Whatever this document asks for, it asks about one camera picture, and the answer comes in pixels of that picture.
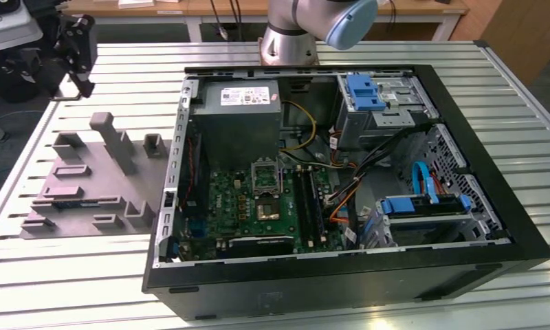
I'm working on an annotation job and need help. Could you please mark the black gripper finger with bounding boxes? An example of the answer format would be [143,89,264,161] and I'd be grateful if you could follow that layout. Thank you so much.
[1,49,47,85]
[55,13,97,100]

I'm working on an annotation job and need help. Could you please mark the CPU socket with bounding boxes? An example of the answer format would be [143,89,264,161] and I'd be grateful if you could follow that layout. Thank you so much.
[255,200,284,221]

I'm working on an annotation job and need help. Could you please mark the white box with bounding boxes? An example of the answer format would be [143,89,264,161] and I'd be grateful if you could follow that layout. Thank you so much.
[117,0,156,10]

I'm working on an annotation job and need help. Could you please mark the grey parts rack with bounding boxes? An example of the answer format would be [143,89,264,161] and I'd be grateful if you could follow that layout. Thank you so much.
[19,111,173,241]

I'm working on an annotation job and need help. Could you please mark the RAM stick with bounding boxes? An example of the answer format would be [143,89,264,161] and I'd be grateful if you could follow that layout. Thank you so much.
[53,198,101,209]

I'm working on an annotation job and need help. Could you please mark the grey power supply unit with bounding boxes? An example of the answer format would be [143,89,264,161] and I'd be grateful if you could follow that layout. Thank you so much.
[191,80,284,166]

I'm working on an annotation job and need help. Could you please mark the green motherboard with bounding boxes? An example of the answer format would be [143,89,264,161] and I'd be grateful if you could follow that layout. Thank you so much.
[179,161,349,261]

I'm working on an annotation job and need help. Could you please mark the black RAM slot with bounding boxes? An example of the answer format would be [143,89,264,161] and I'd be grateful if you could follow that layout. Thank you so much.
[305,165,330,243]
[292,165,313,247]

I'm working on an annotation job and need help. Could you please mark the black graphics card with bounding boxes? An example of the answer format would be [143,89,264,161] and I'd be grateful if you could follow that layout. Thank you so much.
[227,235,296,259]

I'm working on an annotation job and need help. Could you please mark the silver disk bay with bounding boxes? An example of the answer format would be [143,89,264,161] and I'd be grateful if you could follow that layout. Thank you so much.
[373,192,510,249]
[337,72,441,151]

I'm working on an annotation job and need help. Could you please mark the wooden desk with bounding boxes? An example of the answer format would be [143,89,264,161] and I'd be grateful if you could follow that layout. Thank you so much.
[67,0,469,43]

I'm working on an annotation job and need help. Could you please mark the hard disk in blue carrier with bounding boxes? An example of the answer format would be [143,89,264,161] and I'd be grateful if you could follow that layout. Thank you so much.
[380,194,474,218]

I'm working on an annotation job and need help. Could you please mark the black desktop PC case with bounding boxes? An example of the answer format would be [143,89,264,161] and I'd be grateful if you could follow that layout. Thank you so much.
[140,63,550,322]

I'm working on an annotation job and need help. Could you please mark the brown wooden cabinet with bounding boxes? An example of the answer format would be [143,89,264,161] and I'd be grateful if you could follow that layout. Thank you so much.
[478,0,550,87]

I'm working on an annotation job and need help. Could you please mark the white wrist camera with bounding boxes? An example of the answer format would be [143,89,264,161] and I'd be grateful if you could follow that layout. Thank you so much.
[0,0,45,52]

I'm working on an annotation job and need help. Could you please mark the yellow wire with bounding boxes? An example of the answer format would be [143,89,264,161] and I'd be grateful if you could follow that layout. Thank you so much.
[279,99,318,152]

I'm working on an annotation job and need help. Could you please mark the blue disk bay bracket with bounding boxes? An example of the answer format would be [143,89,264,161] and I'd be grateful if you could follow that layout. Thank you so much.
[346,74,386,111]

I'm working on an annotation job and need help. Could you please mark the black wire bundle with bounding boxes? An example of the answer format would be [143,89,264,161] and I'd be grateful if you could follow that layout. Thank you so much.
[325,124,432,206]

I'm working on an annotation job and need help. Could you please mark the orange wire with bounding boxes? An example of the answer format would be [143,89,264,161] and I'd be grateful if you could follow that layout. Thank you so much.
[328,202,350,226]

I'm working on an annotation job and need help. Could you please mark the blue flat wire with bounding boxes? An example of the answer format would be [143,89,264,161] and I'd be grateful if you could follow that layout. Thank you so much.
[410,160,441,206]

